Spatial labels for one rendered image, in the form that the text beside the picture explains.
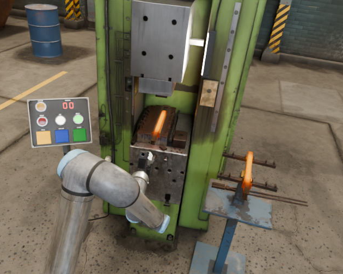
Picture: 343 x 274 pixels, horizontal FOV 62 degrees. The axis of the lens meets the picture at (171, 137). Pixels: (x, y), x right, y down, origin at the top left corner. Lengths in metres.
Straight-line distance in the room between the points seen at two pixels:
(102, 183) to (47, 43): 5.49
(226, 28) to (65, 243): 1.31
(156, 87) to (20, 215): 1.70
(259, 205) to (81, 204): 1.17
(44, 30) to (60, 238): 5.39
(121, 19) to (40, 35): 4.55
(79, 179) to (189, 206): 1.55
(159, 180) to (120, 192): 1.07
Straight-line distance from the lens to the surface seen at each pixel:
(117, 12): 1.79
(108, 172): 0.93
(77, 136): 1.82
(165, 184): 2.01
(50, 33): 6.25
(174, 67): 1.64
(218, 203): 1.79
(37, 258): 2.50
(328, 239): 3.00
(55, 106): 1.83
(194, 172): 2.16
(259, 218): 1.79
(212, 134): 1.96
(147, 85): 1.70
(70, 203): 1.02
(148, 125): 1.94
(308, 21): 7.57
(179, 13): 1.57
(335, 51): 7.82
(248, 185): 1.53
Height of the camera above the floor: 1.99
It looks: 33 degrees down
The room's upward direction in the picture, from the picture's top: 6 degrees clockwise
